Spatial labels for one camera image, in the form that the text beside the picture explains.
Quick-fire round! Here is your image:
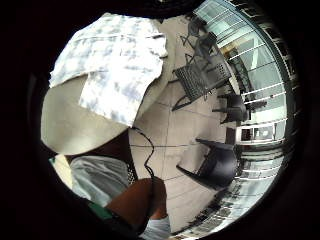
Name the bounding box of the black mesh chair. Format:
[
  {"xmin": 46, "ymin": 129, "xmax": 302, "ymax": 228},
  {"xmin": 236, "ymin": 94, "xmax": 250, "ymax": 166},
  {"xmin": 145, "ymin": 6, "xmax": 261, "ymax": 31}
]
[
  {"xmin": 125, "ymin": 161, "xmax": 139, "ymax": 185},
  {"xmin": 170, "ymin": 61, "xmax": 233, "ymax": 112}
]

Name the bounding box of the white blue patterned cloth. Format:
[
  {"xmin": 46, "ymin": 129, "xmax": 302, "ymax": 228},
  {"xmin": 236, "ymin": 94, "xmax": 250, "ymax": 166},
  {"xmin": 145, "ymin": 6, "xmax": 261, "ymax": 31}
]
[{"xmin": 48, "ymin": 12, "xmax": 169, "ymax": 128}]

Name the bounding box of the black plastic armchair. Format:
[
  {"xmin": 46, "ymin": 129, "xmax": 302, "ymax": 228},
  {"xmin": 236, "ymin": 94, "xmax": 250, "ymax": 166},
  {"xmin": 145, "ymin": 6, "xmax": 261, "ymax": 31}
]
[
  {"xmin": 212, "ymin": 92, "xmax": 250, "ymax": 125},
  {"xmin": 176, "ymin": 137, "xmax": 240, "ymax": 192}
]

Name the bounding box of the black metal chair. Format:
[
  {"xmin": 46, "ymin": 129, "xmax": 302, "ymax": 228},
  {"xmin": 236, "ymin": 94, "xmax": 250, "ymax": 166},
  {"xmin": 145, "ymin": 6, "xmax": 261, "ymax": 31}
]
[{"xmin": 179, "ymin": 20, "xmax": 219, "ymax": 65}]

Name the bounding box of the glass window front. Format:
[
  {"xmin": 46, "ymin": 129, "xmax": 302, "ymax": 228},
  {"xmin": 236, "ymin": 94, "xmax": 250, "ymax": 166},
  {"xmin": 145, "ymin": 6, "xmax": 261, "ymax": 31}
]
[{"xmin": 173, "ymin": 0, "xmax": 299, "ymax": 239}]

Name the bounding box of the black cable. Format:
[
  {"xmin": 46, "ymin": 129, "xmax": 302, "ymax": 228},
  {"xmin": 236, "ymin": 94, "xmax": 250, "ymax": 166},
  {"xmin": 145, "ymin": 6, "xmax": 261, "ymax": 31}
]
[{"xmin": 131, "ymin": 126, "xmax": 158, "ymax": 188}]

